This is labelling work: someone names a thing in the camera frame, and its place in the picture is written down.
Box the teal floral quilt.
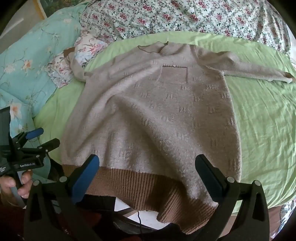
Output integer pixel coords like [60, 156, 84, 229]
[0, 5, 87, 130]

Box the person's left hand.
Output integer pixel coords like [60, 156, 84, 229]
[0, 171, 33, 207]

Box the light green bed sheet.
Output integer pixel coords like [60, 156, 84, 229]
[33, 31, 296, 214]

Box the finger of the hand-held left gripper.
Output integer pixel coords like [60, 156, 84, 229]
[9, 127, 44, 149]
[17, 138, 60, 160]

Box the patchwork floral pillow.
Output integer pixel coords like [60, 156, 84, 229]
[45, 31, 110, 89]

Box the beige knit sweater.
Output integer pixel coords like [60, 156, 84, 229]
[60, 41, 296, 234]

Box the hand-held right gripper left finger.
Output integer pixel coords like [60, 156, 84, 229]
[23, 154, 102, 241]

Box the white pink floral quilt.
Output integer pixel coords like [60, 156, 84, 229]
[79, 0, 291, 56]

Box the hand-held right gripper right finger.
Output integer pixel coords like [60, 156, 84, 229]
[195, 154, 270, 241]

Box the thin black cable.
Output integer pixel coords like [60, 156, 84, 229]
[136, 210, 144, 233]

